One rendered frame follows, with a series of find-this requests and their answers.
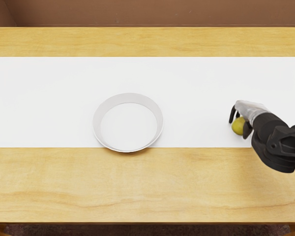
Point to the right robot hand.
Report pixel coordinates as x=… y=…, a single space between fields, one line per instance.
x=248 y=109

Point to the yellow-green round fruit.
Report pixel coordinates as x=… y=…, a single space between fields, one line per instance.
x=238 y=126

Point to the white round plate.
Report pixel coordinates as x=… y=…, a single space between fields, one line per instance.
x=127 y=122

